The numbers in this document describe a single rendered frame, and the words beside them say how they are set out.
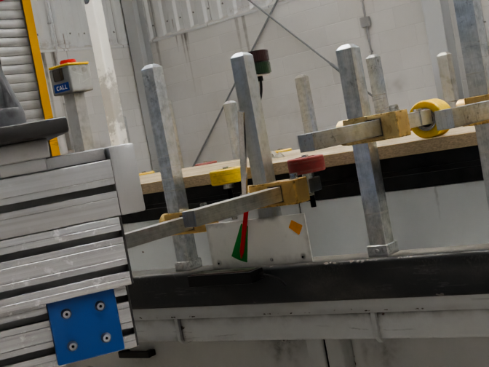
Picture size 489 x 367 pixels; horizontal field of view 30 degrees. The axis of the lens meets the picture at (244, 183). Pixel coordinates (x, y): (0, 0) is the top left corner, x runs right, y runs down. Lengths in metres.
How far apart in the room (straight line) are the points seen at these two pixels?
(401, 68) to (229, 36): 2.44
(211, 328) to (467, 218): 0.62
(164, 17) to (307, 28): 2.32
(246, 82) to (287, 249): 0.35
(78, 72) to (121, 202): 1.07
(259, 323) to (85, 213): 0.90
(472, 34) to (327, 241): 0.67
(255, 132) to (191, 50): 9.98
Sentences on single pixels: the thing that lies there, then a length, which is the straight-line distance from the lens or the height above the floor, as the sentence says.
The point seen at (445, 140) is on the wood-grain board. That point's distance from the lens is 1.91.
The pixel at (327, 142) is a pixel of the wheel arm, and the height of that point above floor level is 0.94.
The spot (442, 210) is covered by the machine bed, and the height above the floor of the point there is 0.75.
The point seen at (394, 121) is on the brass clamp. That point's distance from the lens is 1.72.
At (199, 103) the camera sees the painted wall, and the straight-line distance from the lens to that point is 11.82.
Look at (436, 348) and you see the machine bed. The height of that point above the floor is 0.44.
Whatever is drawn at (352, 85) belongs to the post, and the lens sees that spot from 1.76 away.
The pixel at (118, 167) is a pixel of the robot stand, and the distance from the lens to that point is 1.18.
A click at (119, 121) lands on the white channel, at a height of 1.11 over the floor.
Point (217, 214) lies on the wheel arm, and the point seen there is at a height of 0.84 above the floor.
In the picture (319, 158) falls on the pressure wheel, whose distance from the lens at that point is 1.96.
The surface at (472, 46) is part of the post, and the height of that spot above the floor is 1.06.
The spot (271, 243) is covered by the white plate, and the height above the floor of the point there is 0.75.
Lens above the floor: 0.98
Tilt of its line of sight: 3 degrees down
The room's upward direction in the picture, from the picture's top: 10 degrees counter-clockwise
